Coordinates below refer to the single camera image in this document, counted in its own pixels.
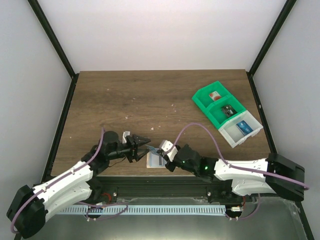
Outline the beige leather card holder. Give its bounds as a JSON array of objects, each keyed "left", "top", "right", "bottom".
[{"left": 146, "top": 151, "right": 167, "bottom": 169}]

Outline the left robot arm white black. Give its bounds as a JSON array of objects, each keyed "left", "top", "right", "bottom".
[{"left": 6, "top": 130, "right": 151, "bottom": 239}]

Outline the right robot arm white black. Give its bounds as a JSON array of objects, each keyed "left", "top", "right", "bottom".
[{"left": 156, "top": 141, "right": 307, "bottom": 202}]

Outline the blue card in bin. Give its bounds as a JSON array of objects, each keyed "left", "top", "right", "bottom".
[{"left": 236, "top": 120, "right": 253, "bottom": 136}]

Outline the red white card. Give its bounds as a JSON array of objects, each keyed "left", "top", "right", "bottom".
[{"left": 209, "top": 91, "right": 222, "bottom": 102}]

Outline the green plastic bin middle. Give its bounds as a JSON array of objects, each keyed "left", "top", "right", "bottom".
[{"left": 205, "top": 96, "right": 247, "bottom": 130}]

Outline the green plastic bin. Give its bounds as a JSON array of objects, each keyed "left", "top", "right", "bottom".
[
  {"left": 191, "top": 81, "right": 231, "bottom": 110},
  {"left": 205, "top": 96, "right": 247, "bottom": 130}
]

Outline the white plastic bin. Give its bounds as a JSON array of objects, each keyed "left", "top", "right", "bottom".
[{"left": 218, "top": 110, "right": 263, "bottom": 148}]

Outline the green plastic bin far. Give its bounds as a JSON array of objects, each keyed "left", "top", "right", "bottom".
[{"left": 191, "top": 81, "right": 231, "bottom": 110}]

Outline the metal sheet front panel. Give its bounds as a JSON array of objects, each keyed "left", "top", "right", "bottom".
[{"left": 32, "top": 197, "right": 308, "bottom": 240}]

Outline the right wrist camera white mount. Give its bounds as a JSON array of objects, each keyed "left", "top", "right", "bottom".
[{"left": 159, "top": 140, "right": 181, "bottom": 163}]

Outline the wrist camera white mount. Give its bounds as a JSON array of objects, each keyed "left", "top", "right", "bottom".
[
  {"left": 122, "top": 130, "right": 131, "bottom": 144},
  {"left": 159, "top": 140, "right": 181, "bottom": 163}
]

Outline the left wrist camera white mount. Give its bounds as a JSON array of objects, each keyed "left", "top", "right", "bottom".
[{"left": 122, "top": 130, "right": 131, "bottom": 144}]

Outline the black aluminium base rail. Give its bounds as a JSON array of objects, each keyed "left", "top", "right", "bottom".
[{"left": 87, "top": 176, "right": 243, "bottom": 205}]

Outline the light blue slotted cable duct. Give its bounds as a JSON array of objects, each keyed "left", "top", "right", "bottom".
[{"left": 59, "top": 205, "right": 226, "bottom": 217}]

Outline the black frame side rail right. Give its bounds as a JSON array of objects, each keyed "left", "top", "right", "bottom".
[{"left": 246, "top": 72, "right": 277, "bottom": 157}]

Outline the black frame side rail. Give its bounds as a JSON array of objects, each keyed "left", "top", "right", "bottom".
[
  {"left": 246, "top": 72, "right": 277, "bottom": 157},
  {"left": 41, "top": 73, "right": 80, "bottom": 183}
]

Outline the black frame side rail left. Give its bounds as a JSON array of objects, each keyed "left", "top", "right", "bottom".
[{"left": 41, "top": 73, "right": 80, "bottom": 183}]

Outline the black frame post left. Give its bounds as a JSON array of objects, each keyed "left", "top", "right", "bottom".
[{"left": 27, "top": 0, "right": 76, "bottom": 79}]

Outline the black frame post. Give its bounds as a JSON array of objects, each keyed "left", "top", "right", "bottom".
[
  {"left": 248, "top": 0, "right": 297, "bottom": 76},
  {"left": 27, "top": 0, "right": 76, "bottom": 79}
]

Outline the black frame post right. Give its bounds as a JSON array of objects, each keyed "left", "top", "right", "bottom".
[{"left": 248, "top": 0, "right": 297, "bottom": 76}]

